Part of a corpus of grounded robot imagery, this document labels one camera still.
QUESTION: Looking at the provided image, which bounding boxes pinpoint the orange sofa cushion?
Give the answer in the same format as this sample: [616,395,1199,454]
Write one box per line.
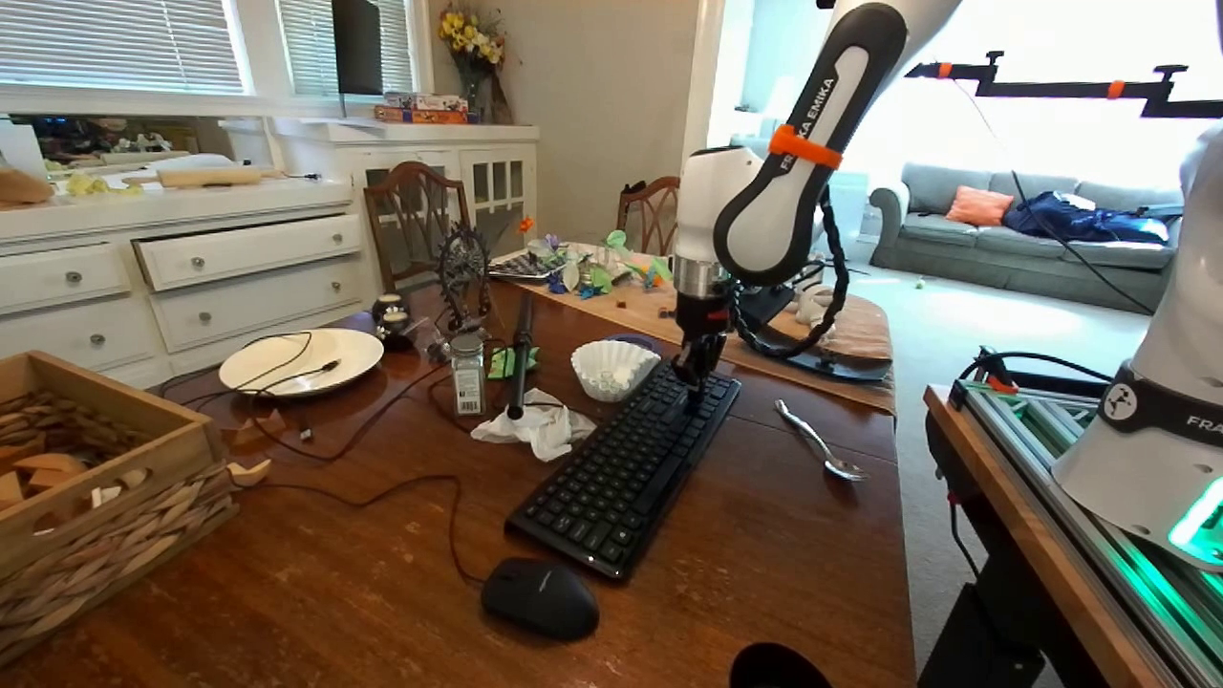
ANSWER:
[947,189,1013,225]

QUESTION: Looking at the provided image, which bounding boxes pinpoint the silver metal spoon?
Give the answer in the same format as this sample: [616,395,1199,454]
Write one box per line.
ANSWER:
[778,401,864,482]

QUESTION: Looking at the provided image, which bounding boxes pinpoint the black computer mouse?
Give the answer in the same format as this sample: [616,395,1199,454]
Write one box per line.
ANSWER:
[482,557,601,643]

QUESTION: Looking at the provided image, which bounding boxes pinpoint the black overhead camera boom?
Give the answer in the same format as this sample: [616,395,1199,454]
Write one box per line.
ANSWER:
[914,50,1223,119]

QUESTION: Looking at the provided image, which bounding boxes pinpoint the black rod stand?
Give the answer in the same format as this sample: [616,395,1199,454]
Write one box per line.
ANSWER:
[509,294,537,420]

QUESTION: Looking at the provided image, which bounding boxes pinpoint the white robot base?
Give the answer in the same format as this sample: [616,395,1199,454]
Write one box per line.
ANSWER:
[1054,132,1223,569]

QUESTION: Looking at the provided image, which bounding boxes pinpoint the white paper coffee filter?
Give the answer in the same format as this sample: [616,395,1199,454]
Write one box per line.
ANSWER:
[571,341,660,401]

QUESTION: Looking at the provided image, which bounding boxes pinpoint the crumpled white paper towel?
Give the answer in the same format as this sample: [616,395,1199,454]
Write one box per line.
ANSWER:
[473,387,598,464]

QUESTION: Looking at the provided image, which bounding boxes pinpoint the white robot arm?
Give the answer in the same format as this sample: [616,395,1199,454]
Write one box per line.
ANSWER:
[674,0,958,387]

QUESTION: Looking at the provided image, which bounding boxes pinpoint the white ceramic plate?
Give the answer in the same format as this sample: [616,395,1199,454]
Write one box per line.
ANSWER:
[218,328,385,397]

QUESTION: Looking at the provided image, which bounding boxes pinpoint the black mouse cable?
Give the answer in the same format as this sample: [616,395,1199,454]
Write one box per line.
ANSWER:
[234,369,482,594]

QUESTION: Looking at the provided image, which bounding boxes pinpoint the white drawer dresser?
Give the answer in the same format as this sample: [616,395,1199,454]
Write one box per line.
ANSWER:
[0,181,374,387]

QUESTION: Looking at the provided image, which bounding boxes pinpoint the green wrapper piece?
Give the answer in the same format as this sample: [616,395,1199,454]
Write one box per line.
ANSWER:
[491,343,539,381]

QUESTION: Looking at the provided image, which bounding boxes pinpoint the grey sofa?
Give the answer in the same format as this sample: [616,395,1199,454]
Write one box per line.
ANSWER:
[873,165,1187,309]

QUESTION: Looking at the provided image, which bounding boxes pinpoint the yellow flowers in vase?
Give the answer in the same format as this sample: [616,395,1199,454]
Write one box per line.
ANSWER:
[441,4,504,122]

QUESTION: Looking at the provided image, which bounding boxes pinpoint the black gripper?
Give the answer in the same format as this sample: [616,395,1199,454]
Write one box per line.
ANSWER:
[674,294,730,387]

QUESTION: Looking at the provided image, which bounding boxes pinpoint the blue cloth on sofa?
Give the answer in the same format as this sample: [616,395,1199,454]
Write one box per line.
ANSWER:
[1006,193,1171,246]

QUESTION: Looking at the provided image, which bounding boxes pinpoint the woven wicker basket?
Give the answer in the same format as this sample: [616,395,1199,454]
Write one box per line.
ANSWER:
[0,353,237,663]

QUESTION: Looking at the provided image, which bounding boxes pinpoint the black round object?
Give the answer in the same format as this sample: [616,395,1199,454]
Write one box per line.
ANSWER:
[730,643,830,688]

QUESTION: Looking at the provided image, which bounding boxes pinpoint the wooden dining chair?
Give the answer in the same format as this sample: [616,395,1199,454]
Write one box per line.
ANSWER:
[362,161,472,294]

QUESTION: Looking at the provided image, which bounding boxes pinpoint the black computer keyboard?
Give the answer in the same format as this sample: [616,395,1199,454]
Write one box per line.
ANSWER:
[509,364,743,583]

